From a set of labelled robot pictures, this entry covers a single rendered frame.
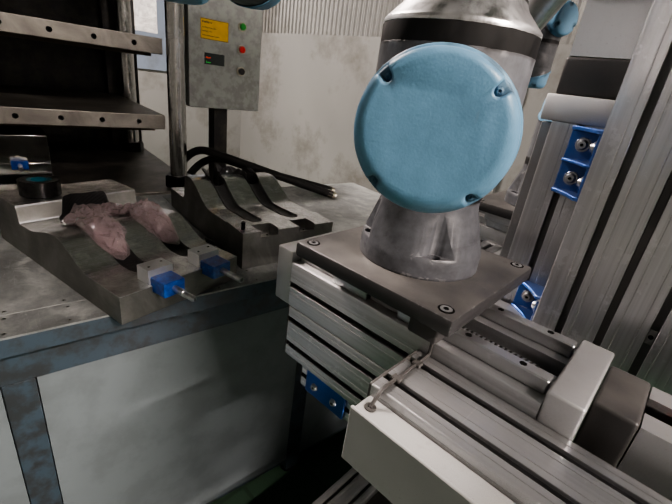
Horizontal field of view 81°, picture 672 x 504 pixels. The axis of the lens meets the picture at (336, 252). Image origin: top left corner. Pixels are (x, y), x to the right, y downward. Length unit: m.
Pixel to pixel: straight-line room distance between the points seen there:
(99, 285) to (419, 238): 0.57
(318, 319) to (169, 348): 0.47
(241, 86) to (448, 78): 1.57
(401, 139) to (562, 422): 0.30
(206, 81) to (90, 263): 1.06
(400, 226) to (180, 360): 0.68
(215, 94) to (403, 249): 1.42
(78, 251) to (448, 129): 0.74
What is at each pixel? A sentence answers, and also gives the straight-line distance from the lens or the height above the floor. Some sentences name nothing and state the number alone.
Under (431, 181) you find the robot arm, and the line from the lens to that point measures 0.30.
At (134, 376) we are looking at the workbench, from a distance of 0.98.
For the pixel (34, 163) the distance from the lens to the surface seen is 1.60.
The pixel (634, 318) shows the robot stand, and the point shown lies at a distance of 0.59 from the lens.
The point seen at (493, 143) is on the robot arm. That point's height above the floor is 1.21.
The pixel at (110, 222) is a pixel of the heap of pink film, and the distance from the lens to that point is 0.93.
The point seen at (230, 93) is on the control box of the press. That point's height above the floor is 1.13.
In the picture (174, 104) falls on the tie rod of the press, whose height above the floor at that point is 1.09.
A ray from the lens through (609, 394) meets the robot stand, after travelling 0.48.
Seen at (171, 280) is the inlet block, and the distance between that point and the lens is 0.77.
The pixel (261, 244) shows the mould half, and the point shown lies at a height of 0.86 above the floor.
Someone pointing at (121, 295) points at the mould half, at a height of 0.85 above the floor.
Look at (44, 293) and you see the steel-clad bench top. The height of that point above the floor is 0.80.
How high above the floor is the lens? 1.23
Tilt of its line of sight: 23 degrees down
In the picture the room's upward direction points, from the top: 8 degrees clockwise
